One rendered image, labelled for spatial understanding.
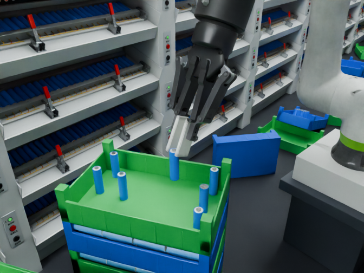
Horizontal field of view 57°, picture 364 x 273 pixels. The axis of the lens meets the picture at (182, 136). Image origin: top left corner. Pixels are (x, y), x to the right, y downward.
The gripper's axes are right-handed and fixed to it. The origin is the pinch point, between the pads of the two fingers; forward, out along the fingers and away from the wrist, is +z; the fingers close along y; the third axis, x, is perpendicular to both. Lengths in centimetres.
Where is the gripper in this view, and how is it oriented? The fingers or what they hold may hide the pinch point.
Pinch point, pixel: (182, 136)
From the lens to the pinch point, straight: 62.2
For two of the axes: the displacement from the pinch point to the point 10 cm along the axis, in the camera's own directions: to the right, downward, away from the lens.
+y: -6.8, -3.6, 6.4
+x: -6.6, -0.6, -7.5
